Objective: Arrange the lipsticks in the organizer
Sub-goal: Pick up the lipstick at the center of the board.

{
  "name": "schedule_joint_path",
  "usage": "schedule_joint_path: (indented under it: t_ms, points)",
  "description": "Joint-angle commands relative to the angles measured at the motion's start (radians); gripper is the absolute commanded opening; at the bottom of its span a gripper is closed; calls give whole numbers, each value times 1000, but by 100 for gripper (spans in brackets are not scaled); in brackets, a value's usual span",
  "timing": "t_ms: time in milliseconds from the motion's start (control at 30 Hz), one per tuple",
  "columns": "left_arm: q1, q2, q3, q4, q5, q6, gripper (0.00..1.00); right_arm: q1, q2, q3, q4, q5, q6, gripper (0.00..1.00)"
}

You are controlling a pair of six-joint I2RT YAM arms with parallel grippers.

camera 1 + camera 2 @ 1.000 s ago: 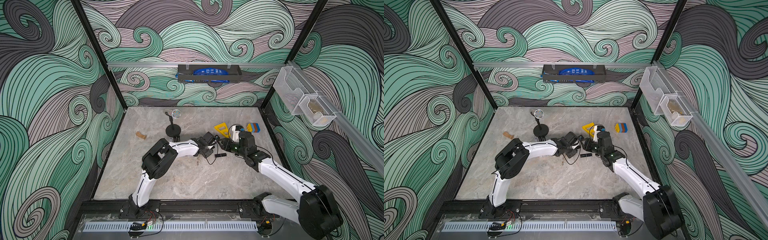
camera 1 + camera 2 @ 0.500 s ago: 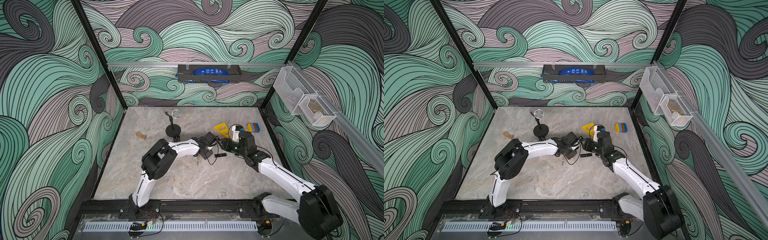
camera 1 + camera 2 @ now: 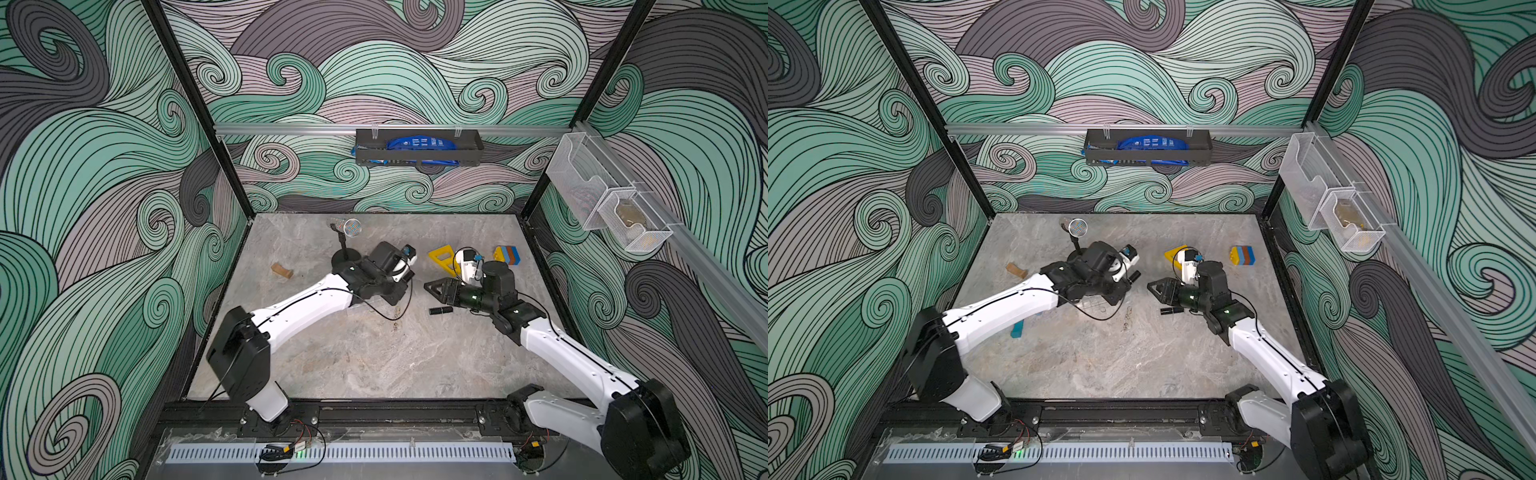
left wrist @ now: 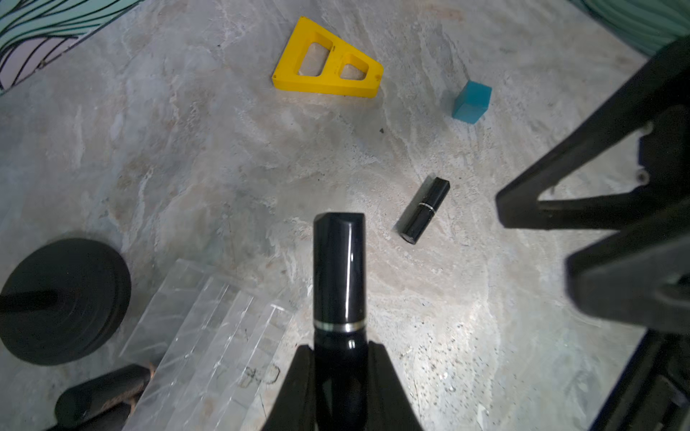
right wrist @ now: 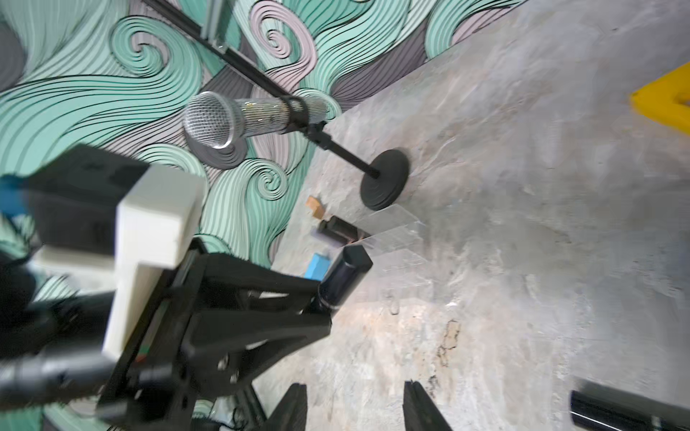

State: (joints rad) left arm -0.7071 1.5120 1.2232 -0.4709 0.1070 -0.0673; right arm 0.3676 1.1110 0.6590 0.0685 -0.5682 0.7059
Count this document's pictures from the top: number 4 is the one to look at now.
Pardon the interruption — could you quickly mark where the teal small cube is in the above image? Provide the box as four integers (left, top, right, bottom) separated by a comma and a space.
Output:
452, 81, 492, 125

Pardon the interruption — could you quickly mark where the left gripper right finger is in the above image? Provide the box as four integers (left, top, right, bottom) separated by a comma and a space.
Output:
367, 341, 422, 431

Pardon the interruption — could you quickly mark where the black gold lipstick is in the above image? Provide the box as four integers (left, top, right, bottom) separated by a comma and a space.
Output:
54, 365, 155, 427

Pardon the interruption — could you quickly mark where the clear acrylic lipstick organizer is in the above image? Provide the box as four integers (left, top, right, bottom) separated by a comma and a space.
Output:
120, 260, 294, 430

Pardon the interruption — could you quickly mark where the yellow triangle toy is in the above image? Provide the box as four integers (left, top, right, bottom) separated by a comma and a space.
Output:
272, 16, 384, 98

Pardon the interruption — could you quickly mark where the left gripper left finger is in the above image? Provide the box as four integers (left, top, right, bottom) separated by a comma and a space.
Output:
262, 345, 316, 431

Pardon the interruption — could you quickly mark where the black lipstick tube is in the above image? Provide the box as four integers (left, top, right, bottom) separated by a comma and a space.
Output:
313, 212, 368, 430
47, 402, 133, 431
396, 177, 450, 245

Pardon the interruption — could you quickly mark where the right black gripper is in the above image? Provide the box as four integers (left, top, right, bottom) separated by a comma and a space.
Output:
496, 37, 689, 430

